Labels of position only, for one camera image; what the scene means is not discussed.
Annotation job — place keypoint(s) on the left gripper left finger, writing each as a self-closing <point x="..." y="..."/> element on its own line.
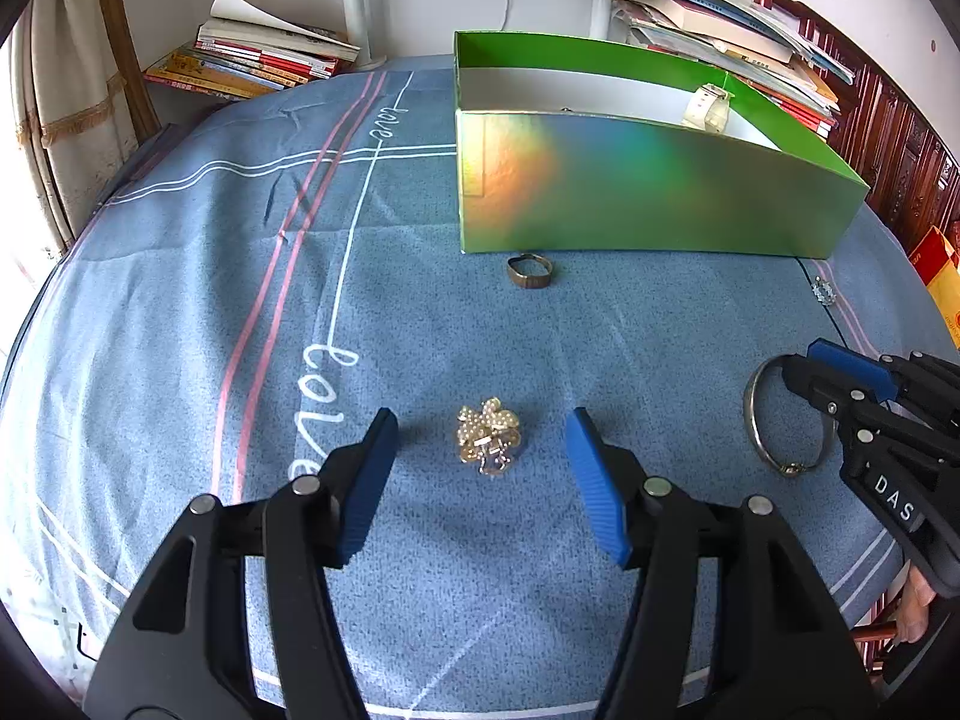
<point x="353" y="479"/>

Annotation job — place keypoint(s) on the small stack of books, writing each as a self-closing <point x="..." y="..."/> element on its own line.
<point x="242" y="52"/>

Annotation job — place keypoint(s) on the red wooden headboard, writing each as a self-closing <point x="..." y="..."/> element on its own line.
<point x="880" y="132"/>

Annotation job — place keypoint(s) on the red and yellow bag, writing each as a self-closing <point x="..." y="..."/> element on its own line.
<point x="936" y="262"/>

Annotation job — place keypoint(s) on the person's right hand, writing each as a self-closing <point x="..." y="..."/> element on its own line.
<point x="912" y="617"/>

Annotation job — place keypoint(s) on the gold pearl brooch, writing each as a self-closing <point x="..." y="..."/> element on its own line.
<point x="488" y="437"/>

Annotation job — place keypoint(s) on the blue striped bed sheet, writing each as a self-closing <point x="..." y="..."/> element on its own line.
<point x="243" y="304"/>

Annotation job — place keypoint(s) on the white wrist watch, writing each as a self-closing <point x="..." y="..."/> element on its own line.
<point x="709" y="109"/>

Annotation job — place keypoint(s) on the green cardboard box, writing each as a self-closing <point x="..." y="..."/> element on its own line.
<point x="565" y="143"/>

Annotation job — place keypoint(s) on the large stack of books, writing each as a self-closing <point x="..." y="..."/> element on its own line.
<point x="747" y="42"/>

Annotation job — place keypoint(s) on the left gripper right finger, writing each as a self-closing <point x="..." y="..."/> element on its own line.
<point x="622" y="516"/>

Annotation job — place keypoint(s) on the silver metal bangle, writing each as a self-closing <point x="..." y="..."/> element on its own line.
<point x="788" y="469"/>

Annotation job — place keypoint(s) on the beige curtain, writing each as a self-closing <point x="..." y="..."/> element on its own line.
<point x="74" y="76"/>

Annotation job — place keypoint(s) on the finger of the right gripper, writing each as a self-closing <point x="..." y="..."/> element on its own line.
<point x="868" y="372"/>
<point x="824" y="388"/>

